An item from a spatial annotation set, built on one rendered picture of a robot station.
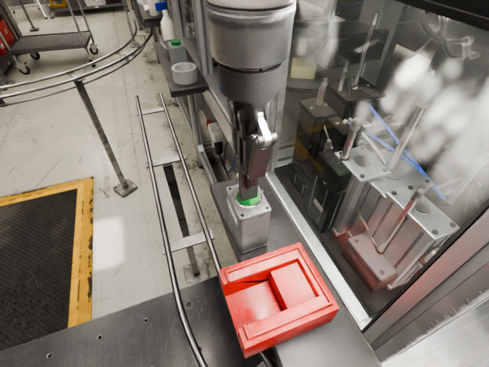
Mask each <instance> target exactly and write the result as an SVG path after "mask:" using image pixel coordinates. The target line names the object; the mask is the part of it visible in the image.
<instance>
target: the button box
mask: <svg viewBox="0 0 489 367"><path fill-rule="evenodd" d="M226 191H227V200H228V219H229V223H228V225H229V227H230V230H231V233H232V234H233V237H234V239H235V242H236V245H237V247H238V249H239V252H240V253H241V254H244V253H248V252H250V251H253V250H256V249H259V248H262V247H265V246H267V245H268V243H267V239H268V232H269V219H270V212H271V207H270V205H269V204H268V202H267V200H266V198H265V197H264V195H263V193H262V191H261V189H260V188H259V187H258V194H259V200H258V202H257V203H255V204H254V205H243V204H241V203H240V202H238V200H237V198H236V196H237V194H238V193H239V184H237V185H234V186H230V187H227V188H226Z"/></svg>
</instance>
